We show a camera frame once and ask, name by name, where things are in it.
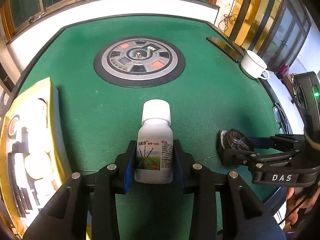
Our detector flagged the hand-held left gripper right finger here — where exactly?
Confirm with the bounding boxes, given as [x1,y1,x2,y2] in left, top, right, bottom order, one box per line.
[172,139,287,240]

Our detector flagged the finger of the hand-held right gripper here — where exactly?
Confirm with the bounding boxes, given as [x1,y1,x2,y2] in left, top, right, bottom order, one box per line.
[246,134,305,151]
[221,147,304,173]

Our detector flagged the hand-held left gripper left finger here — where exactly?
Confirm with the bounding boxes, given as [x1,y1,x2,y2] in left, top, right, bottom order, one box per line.
[22,140,137,240]

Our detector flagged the white bottle green label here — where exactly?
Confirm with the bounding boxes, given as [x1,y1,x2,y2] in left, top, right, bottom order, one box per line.
[134,99,174,184]

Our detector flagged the gold storage tray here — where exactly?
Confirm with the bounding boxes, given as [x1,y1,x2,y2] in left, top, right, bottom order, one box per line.
[0,77,73,237]

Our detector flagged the person's right hand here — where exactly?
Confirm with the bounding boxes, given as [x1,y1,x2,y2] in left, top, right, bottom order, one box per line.
[285,186,320,230]

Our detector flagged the eyeglasses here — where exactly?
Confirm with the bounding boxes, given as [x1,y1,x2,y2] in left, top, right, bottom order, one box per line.
[273,102,292,133]

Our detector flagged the white cup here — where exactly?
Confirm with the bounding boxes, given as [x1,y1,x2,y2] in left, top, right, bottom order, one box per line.
[241,49,271,80]

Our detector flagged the black phone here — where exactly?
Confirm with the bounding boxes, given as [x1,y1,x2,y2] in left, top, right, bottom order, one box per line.
[206,36,245,63]

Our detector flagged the gold framed cabinet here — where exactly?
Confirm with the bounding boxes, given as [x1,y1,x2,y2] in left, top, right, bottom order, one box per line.
[229,0,313,73]

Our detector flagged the round table control panel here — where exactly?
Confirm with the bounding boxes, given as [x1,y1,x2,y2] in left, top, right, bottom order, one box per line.
[94,37,186,88]

